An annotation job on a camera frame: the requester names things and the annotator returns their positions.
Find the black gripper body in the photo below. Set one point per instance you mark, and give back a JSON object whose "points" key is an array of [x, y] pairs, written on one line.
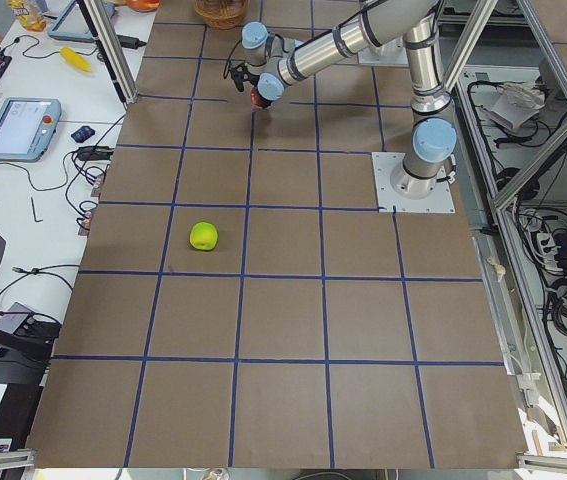
{"points": [[261, 104]]}

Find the yellow corn toy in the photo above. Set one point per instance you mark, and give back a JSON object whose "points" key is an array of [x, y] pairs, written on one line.
{"points": [[76, 60]]}

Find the black power adapter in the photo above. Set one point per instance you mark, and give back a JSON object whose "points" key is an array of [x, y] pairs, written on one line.
{"points": [[130, 42]]}

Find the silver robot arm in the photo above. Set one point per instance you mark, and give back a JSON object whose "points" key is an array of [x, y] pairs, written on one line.
{"points": [[392, 34]]}

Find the aluminium frame post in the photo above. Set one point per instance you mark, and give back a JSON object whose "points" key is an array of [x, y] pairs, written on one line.
{"points": [[108, 45]]}

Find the snack bag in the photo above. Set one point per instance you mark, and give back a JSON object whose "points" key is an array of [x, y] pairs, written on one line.
{"points": [[28, 15]]}

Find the dark red apple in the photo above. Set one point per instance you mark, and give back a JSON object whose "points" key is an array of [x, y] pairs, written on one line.
{"points": [[258, 100]]}

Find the wicker basket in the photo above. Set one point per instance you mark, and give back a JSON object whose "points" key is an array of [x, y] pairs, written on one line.
{"points": [[222, 14]]}

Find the orange object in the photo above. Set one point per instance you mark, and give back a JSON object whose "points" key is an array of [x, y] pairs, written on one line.
{"points": [[143, 6]]}

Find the green apple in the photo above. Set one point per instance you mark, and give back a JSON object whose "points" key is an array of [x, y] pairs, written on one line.
{"points": [[203, 236]]}

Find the grey usb hub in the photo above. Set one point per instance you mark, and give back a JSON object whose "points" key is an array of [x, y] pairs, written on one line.
{"points": [[21, 332]]}

